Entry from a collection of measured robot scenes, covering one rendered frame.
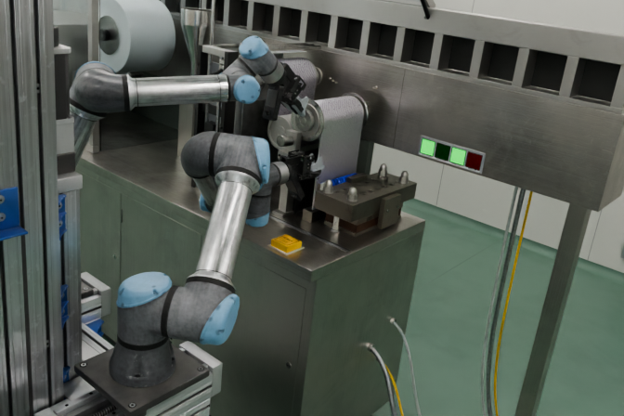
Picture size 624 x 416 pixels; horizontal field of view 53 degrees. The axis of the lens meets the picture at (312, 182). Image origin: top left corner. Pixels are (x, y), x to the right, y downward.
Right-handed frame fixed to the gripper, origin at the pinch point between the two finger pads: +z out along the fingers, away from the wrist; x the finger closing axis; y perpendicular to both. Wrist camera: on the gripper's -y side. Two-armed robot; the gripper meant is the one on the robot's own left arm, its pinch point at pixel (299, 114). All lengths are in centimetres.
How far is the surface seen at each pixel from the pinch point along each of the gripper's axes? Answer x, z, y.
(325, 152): -6.4, 14.6, -4.6
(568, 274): -83, 68, 1
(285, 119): 9.5, 5.7, -0.7
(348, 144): -6.4, 23.9, 4.6
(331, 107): -4.4, 7.4, 9.4
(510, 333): -39, 194, -5
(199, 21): 66, -6, 24
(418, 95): -22.7, 23.0, 30.0
